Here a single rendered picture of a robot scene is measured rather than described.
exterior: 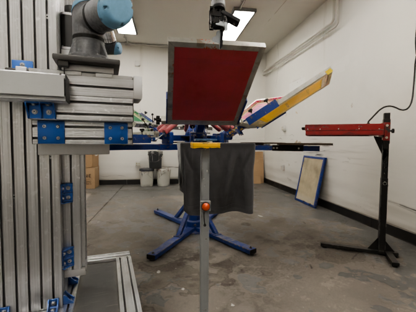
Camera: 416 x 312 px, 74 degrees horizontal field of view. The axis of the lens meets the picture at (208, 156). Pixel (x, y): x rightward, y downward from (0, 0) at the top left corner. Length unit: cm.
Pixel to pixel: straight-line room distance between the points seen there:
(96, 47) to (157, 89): 516
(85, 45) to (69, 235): 83
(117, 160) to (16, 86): 534
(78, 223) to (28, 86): 67
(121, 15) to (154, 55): 538
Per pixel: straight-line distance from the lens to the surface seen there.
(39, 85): 105
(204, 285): 149
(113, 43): 198
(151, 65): 644
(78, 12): 123
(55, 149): 128
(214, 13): 163
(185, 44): 173
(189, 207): 164
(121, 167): 632
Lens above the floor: 96
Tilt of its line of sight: 3 degrees down
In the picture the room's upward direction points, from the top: straight up
